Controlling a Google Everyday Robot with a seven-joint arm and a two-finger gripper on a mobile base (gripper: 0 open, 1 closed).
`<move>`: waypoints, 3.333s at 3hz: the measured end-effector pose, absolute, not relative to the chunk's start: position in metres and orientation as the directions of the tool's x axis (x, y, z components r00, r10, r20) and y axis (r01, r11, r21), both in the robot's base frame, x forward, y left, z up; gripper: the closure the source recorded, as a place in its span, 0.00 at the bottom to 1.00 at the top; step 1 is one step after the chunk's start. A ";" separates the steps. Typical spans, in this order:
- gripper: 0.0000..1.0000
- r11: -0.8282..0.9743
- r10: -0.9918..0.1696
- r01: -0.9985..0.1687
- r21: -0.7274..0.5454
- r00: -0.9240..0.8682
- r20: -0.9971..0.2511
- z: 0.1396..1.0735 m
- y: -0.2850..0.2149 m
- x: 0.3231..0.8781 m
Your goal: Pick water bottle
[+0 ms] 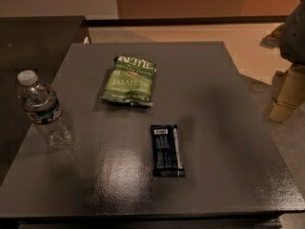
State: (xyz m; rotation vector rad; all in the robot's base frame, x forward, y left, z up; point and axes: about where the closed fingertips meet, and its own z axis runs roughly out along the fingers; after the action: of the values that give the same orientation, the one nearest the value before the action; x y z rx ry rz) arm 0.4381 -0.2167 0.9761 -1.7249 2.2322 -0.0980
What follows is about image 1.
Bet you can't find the clear plastic water bottle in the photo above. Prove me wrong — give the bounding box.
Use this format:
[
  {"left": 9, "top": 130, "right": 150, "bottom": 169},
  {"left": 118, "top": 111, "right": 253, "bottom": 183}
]
[{"left": 17, "top": 70, "right": 73, "bottom": 150}]

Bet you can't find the black snack bar wrapper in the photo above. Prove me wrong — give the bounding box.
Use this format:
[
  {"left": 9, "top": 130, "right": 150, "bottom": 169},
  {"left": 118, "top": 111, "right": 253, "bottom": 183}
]
[{"left": 151, "top": 124, "right": 185, "bottom": 177}]

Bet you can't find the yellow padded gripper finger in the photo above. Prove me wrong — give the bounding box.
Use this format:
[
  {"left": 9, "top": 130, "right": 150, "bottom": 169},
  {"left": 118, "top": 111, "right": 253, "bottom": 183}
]
[
  {"left": 259, "top": 24, "right": 284, "bottom": 49},
  {"left": 267, "top": 64, "right": 305, "bottom": 123}
]

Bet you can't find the green jalapeno chips bag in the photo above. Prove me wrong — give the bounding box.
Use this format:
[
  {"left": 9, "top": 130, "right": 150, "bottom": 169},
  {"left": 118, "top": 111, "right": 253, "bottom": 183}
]
[{"left": 100, "top": 55, "right": 156, "bottom": 107}]

